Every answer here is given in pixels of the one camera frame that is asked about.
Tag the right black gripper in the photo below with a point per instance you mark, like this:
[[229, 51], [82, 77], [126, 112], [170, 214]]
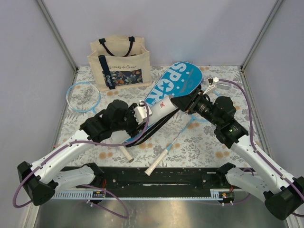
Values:
[[188, 103]]

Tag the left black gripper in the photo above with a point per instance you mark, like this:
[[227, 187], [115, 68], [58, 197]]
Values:
[[134, 131]]

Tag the white shuttlecock tube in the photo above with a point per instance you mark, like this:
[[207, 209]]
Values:
[[158, 111]]

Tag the blue sport racket cover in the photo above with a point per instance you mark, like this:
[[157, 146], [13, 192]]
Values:
[[180, 79]]

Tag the blue badminton racket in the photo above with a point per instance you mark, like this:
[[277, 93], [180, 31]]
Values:
[[83, 97], [152, 167]]

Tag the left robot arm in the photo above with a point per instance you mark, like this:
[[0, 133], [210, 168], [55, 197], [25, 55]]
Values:
[[110, 127]]

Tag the beige canvas tote bag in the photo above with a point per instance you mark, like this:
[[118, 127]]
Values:
[[119, 62]]

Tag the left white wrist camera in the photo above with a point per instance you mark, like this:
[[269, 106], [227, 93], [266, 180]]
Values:
[[141, 112]]

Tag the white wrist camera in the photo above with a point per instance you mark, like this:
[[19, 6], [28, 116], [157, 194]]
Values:
[[141, 112], [211, 84]]

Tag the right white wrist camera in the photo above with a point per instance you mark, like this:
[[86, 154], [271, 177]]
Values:
[[211, 84]]

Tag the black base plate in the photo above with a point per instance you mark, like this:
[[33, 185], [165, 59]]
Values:
[[162, 183]]

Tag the white slotted cable duct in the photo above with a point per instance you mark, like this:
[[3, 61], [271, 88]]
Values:
[[79, 194]]

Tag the left aluminium frame post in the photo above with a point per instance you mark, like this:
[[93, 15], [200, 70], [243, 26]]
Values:
[[56, 33]]

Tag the aluminium frame post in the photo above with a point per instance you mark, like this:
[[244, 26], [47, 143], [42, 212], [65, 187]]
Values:
[[271, 16], [56, 33]]

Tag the right aluminium frame post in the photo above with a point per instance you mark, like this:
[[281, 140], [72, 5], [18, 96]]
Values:
[[271, 16]]

